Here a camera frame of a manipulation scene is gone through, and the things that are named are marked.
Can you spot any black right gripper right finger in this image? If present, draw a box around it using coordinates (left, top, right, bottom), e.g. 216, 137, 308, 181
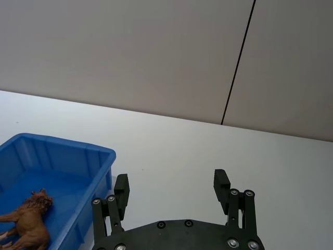
213, 169, 261, 240

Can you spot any brown toy lion figure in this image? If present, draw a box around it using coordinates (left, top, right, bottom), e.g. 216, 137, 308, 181
0, 189, 54, 249

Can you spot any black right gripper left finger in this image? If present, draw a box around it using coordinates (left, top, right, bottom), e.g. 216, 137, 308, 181
91, 173, 131, 243

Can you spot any blue plastic bin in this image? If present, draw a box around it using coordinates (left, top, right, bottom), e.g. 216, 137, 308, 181
0, 133, 117, 250

